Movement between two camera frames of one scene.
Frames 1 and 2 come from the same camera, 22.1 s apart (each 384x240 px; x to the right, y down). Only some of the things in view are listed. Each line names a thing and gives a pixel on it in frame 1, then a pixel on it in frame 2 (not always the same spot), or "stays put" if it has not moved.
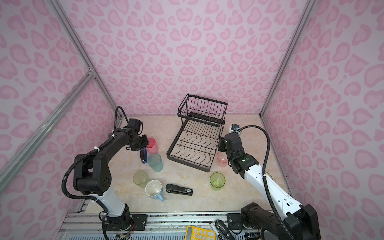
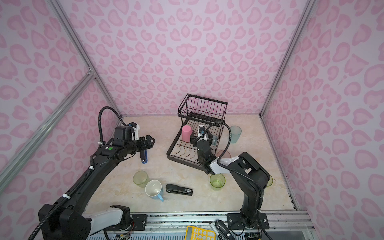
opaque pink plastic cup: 152,147 -> 187,131
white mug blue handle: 154,189 stays put
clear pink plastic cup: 222,159 stays put
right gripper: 222,141 -> 194,140
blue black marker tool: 143,155 stays put
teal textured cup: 155,161 -> 214,140
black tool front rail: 223,232 stays put
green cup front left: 140,178 stays put
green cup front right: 217,181 stays put
